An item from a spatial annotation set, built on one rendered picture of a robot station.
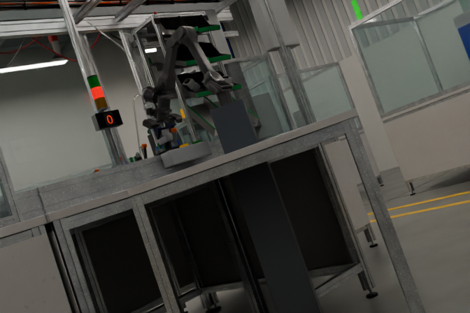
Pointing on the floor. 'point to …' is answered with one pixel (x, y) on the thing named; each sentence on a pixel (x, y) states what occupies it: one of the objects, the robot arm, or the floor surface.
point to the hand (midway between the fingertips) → (161, 131)
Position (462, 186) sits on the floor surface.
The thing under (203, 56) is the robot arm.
